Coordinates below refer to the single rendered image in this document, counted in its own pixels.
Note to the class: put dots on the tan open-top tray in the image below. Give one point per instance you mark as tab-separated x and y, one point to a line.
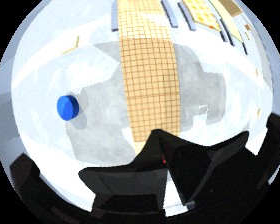
232	7

